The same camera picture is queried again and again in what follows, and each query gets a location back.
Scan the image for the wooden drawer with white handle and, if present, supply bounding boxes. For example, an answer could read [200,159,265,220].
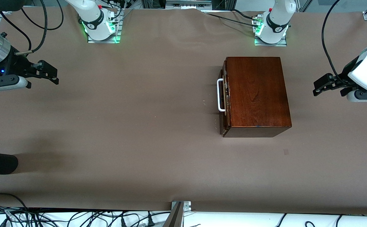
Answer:
[217,61,231,135]

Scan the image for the dark wooden drawer cabinet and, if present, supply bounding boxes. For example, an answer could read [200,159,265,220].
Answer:
[220,57,292,138]

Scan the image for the brown paper table cover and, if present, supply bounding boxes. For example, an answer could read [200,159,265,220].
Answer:
[0,7,367,216]

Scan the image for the metal equipment box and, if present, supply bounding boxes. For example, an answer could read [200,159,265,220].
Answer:
[165,0,213,9]

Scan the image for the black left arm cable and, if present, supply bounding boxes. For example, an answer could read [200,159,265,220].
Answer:
[322,0,343,83]

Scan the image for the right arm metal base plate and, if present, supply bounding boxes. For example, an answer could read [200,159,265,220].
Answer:
[87,8,121,44]

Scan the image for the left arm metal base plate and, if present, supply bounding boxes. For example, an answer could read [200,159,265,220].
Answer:
[254,35,287,47]

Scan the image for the base connector cable bundle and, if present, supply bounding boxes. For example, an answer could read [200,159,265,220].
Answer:
[100,0,133,25]

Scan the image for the black cable on table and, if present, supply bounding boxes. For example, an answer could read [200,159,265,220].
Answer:
[202,9,261,26]

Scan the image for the black arched cable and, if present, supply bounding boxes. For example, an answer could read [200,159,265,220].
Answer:
[0,193,29,218]

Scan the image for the black cable tangle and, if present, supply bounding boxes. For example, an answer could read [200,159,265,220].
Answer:
[0,206,171,227]

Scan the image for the silver metal bracket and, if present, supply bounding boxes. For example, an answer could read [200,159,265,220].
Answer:
[171,201,192,212]

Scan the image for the grey camera mount pole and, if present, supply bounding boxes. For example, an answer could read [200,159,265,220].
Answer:
[163,202,184,227]

